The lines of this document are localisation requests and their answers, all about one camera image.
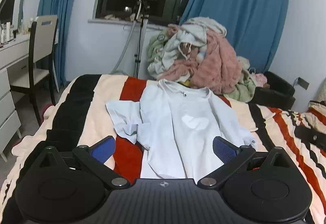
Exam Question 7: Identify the white t-shirt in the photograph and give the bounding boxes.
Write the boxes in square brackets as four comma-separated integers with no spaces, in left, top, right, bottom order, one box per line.
[106,79,258,181]

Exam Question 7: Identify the striped fleece blanket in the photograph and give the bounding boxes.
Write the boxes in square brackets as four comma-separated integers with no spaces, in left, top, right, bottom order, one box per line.
[1,75,325,223]

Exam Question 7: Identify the black armchair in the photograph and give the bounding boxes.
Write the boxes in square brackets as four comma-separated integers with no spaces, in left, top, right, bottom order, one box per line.
[250,72,296,110]

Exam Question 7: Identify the pink small garment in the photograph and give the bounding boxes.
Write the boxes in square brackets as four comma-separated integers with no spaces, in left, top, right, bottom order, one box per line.
[250,73,268,87]

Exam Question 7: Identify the pink fluffy blanket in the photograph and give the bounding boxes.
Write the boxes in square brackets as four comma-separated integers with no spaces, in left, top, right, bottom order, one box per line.
[159,30,242,94]

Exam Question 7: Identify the beige black chair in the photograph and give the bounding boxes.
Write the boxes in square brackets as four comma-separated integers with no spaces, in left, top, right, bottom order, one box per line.
[10,15,58,125]

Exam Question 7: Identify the white dresser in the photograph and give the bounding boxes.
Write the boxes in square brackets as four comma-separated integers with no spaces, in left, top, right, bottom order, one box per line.
[0,32,34,163]

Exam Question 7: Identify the grey white hoodie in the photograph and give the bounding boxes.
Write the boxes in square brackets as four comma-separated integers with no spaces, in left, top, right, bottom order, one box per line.
[146,17,227,79]

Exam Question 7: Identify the cosmetic bottles on dresser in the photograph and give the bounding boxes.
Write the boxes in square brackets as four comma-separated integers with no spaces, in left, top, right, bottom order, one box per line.
[1,19,30,47]

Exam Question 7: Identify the garment steamer stand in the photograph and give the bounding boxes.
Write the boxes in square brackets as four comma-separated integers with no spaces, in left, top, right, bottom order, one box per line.
[109,0,159,78]

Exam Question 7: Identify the right blue curtain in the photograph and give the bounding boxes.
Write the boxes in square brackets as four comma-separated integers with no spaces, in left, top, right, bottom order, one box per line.
[180,0,289,72]

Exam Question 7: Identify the wavy vanity mirror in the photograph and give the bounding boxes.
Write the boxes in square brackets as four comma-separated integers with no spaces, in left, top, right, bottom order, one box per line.
[1,0,24,30]

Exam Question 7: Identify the black wall socket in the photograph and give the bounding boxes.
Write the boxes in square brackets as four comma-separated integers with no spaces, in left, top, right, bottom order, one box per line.
[297,77,309,90]

